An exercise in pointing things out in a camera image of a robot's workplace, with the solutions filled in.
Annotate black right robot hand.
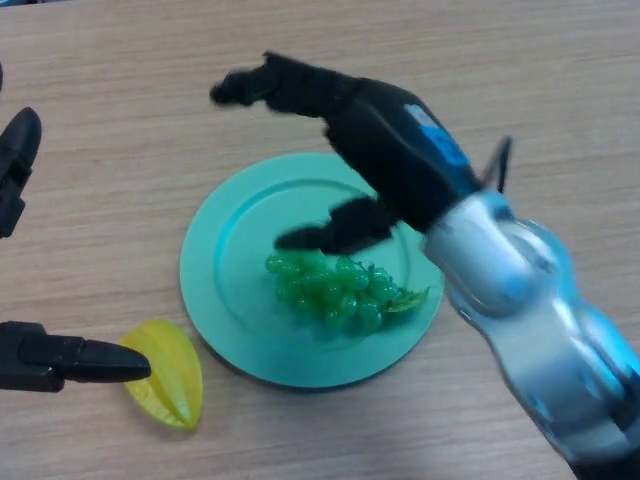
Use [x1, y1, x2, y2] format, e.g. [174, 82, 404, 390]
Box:
[208, 50, 484, 255]

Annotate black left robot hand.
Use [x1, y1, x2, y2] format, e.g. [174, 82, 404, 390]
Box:
[0, 62, 152, 394]

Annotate green grape bunch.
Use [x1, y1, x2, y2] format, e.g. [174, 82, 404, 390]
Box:
[263, 252, 431, 337]

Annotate round green plate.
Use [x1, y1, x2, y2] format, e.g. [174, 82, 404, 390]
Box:
[179, 152, 445, 390]

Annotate yellow starfruit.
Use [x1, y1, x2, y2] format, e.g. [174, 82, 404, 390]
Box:
[118, 319, 204, 434]

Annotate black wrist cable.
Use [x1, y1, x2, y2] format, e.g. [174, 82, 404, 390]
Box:
[478, 135, 514, 195]

